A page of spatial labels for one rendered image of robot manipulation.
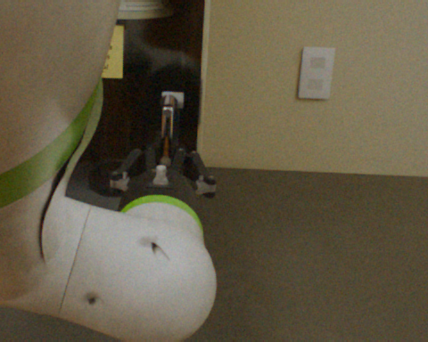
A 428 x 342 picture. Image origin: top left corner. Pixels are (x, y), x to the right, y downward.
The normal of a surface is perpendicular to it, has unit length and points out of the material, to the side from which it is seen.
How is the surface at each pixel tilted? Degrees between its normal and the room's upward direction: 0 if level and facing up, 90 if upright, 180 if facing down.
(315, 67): 90
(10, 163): 136
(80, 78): 120
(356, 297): 0
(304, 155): 90
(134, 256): 40
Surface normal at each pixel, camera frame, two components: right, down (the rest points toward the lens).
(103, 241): 0.16, -0.57
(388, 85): -0.04, 0.33
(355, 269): 0.04, -0.94
